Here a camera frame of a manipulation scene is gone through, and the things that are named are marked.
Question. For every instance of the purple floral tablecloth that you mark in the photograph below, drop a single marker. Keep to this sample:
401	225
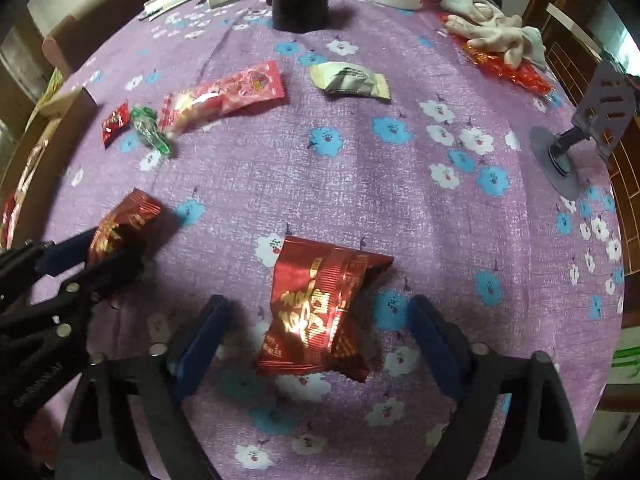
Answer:
400	185

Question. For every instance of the small green candy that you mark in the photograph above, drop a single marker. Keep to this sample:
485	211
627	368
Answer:
150	132

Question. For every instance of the small dark red snack packet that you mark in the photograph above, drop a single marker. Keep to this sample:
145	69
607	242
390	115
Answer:
315	310

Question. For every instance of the white cloth glove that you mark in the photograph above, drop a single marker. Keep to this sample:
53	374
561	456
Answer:
505	40
470	7

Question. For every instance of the brown armchair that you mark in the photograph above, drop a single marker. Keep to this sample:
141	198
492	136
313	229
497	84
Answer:
85	35

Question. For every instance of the shallow cardboard box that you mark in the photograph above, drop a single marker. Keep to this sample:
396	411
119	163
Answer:
65	125

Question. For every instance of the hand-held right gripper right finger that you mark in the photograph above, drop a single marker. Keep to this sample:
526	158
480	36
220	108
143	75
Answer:
435	345

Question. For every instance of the white snack packet red label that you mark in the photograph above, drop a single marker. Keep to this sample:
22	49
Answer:
31	165

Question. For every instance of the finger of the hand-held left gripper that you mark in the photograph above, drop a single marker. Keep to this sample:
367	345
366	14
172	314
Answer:
55	256
110	275

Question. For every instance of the grey phone stand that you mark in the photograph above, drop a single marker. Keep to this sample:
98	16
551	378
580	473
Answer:
605	100

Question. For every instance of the red snack packet with figure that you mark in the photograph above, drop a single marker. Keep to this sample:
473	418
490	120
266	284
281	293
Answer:
7	217

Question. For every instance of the large dark red snack packet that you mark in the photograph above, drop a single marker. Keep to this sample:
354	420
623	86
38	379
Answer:
130	215

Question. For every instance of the green patterned cloth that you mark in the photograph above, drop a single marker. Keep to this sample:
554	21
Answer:
47	92

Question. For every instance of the shiny red packet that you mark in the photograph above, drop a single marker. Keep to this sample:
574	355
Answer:
525	79

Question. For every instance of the white green snack packet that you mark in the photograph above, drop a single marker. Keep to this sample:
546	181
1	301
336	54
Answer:
350	80

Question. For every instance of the pink snack packet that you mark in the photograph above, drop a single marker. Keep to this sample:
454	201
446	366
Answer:
192	107
240	85

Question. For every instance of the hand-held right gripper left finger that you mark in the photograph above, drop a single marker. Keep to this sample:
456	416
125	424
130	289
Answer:
200	350

